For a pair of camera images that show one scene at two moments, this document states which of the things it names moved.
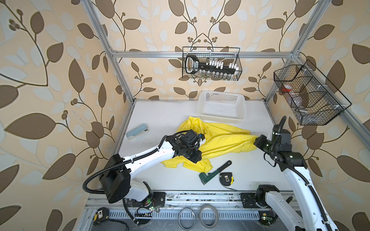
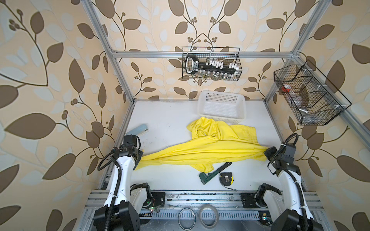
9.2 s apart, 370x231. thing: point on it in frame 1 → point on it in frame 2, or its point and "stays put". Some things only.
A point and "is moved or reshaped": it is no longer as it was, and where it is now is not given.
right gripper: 259,140 → 269,152
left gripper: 196,158 → 138,153
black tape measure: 226,179 stays put
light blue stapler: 138,131 stays put
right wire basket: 313,99 stays put
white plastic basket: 221,107 stays put
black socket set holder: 193,65 stays put
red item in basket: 286,90 stays put
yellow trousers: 218,140 is moved or reshaped
